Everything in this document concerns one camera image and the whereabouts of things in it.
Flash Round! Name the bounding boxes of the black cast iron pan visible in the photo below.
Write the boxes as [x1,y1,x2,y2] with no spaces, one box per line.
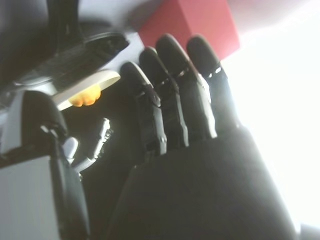
[0,0,131,87]

